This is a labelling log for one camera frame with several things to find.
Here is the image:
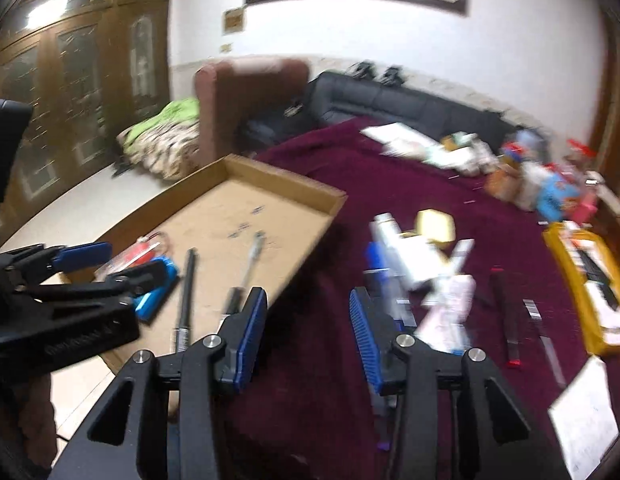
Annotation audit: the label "clear ballpoint pen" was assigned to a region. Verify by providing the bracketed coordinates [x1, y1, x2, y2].
[220, 230, 268, 331]

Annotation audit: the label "white envelope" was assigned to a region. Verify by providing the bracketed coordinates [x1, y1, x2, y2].
[360, 122, 441, 158]

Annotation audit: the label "person's left forearm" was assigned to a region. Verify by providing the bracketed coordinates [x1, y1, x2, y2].
[0, 372, 58, 476]

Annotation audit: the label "black marker red cap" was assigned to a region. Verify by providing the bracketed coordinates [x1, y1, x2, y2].
[490, 267, 523, 368]

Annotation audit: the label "brown armchair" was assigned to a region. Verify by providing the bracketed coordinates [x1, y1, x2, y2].
[194, 57, 311, 171]

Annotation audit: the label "black pen with label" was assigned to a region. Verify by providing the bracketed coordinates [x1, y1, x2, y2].
[172, 247, 198, 356]

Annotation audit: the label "thin grey pen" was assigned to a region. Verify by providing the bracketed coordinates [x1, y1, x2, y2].
[521, 299, 568, 388]

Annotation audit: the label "clear bag with red part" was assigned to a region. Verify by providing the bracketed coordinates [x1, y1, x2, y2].
[92, 232, 173, 281]

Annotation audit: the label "white plastic jar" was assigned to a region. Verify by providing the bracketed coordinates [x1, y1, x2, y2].
[515, 160, 551, 211]

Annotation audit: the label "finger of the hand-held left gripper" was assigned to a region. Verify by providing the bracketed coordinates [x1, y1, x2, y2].
[0, 241, 114, 283]
[19, 260, 169, 307]

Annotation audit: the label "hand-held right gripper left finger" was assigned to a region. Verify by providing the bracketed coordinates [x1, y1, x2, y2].
[47, 286, 269, 480]

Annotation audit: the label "black marker purple cap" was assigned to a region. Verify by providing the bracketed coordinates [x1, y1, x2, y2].
[376, 400, 393, 453]

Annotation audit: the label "white paper sheet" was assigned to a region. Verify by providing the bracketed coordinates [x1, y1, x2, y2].
[547, 355, 620, 480]

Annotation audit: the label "shallow cardboard box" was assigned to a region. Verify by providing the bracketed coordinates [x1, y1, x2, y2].
[0, 154, 348, 376]

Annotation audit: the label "yellow green box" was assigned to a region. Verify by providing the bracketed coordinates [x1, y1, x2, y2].
[442, 132, 478, 153]

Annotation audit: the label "green patterned quilt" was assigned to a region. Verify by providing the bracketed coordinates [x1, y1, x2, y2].
[115, 97, 201, 181]

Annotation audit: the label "orange jar with red lid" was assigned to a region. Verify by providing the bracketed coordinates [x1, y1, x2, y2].
[485, 165, 523, 201]

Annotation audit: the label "blue plastic stick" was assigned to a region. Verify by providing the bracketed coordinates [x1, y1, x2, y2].
[134, 256, 180, 320]

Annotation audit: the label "yellow tray with tools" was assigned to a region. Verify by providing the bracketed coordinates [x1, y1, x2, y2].
[542, 220, 620, 356]

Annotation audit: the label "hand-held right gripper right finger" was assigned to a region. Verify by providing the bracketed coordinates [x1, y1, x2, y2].
[349, 286, 573, 480]

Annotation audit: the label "black leather sofa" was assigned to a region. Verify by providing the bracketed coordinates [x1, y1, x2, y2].
[240, 71, 541, 161]

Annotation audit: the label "small wall plaque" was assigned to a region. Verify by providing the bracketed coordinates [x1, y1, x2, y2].
[222, 7, 246, 35]

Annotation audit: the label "maroon tablecloth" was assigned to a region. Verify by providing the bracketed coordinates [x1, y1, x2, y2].
[185, 115, 620, 480]

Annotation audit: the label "white gloves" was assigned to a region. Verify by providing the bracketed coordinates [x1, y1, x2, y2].
[430, 145, 496, 176]

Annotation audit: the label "black and white package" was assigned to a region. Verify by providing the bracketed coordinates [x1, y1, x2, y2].
[565, 225, 620, 336]

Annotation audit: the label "pink yarn cone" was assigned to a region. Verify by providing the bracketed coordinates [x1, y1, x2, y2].
[572, 195, 598, 226]

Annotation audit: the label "clear jar red lid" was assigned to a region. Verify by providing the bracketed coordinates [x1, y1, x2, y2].
[565, 139, 598, 171]

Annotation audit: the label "wooden glass-door cabinet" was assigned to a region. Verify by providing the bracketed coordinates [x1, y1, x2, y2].
[0, 0, 176, 241]

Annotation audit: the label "pale yellow case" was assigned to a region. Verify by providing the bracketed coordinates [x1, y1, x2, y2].
[414, 208, 457, 257]

